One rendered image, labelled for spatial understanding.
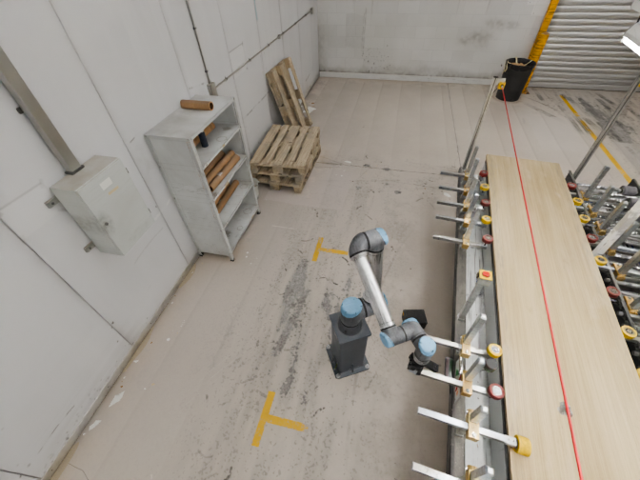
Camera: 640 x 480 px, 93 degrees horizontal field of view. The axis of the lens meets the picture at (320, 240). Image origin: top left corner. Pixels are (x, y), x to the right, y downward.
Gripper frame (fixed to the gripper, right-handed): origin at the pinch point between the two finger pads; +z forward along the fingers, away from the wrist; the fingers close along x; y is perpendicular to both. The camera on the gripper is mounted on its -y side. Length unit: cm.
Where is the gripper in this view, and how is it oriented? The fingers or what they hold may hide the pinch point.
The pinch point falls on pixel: (416, 372)
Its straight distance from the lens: 211.2
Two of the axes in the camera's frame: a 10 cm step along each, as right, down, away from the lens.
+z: 0.1, 7.0, 7.2
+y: -9.5, -2.3, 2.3
